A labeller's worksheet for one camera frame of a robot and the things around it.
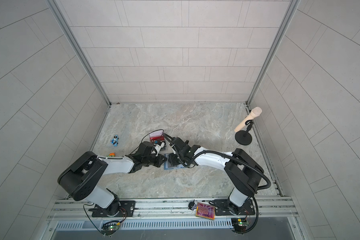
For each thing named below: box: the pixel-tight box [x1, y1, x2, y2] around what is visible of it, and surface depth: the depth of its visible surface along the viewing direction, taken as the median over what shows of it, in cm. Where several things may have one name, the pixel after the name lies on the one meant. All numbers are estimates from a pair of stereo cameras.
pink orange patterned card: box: [195, 202, 216, 220], surface depth 71 cm
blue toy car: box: [110, 135, 119, 147], surface depth 95 cm
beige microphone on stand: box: [234, 106, 263, 146], surface depth 93 cm
